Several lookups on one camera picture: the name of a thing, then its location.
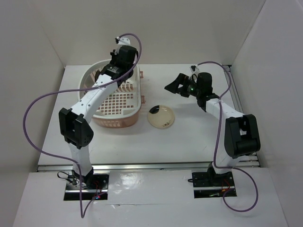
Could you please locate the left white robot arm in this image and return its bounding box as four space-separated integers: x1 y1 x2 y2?
59 45 141 189

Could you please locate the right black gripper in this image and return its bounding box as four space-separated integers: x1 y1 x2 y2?
164 73 201 98

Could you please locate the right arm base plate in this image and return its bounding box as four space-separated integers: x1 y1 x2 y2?
187 171 237 199

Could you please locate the aluminium rail frame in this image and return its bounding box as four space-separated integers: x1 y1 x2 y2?
36 64 261 172

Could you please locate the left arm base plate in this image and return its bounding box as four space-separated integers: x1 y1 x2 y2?
57 171 109 201

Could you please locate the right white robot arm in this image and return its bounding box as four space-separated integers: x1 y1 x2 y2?
165 72 260 186

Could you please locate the cream plate with black patch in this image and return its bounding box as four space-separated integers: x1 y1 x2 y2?
147 105 175 129

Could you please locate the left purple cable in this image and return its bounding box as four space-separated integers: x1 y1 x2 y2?
22 32 143 218

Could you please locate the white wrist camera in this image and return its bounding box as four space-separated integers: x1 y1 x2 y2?
190 64 200 75
115 36 131 46

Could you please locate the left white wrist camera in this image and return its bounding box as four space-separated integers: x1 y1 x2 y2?
115 36 131 46

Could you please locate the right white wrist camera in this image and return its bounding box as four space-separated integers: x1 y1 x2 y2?
190 64 200 75

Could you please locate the white pink dish rack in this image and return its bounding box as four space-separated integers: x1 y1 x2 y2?
74 66 143 128

